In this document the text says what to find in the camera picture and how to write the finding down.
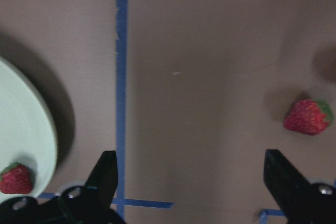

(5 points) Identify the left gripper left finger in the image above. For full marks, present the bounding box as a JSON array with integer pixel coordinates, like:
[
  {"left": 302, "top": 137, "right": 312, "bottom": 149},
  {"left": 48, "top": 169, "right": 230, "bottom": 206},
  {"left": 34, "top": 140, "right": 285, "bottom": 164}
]
[{"left": 84, "top": 151, "right": 117, "bottom": 208}]

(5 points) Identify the light green plate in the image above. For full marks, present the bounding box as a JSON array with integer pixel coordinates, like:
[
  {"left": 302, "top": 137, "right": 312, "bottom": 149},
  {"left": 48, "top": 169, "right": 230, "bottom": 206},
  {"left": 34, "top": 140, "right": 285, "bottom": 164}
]
[{"left": 1, "top": 58, "right": 58, "bottom": 198}]

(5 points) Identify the red strawberry two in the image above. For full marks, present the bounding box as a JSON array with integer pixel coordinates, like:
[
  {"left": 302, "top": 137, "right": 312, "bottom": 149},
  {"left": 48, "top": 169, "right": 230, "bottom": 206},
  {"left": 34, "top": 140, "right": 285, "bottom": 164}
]
[{"left": 1, "top": 163, "right": 33, "bottom": 195}]

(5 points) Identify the red strawberry one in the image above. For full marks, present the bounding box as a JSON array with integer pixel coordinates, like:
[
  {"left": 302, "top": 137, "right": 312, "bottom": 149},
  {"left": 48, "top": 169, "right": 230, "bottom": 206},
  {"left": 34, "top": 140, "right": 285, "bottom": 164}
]
[{"left": 283, "top": 99, "right": 334, "bottom": 136}]

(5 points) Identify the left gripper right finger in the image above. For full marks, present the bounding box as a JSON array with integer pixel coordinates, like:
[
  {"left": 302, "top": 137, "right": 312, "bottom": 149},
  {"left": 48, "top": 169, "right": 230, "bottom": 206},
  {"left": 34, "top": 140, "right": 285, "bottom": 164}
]
[{"left": 263, "top": 149, "right": 310, "bottom": 219}]

